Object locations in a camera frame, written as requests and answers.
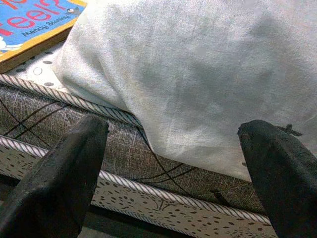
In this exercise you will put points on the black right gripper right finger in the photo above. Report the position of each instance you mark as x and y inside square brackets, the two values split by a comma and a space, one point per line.
[289, 193]

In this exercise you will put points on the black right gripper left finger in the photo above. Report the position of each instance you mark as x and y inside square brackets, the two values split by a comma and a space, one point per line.
[49, 198]

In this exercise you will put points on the white pillow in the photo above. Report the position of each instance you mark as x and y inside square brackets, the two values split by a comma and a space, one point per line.
[185, 62]

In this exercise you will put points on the blue yellow children's book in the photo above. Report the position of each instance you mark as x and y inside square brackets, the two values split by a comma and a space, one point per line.
[29, 22]

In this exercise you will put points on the grey quilted mattress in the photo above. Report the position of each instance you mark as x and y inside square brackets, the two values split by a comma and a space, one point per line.
[123, 153]

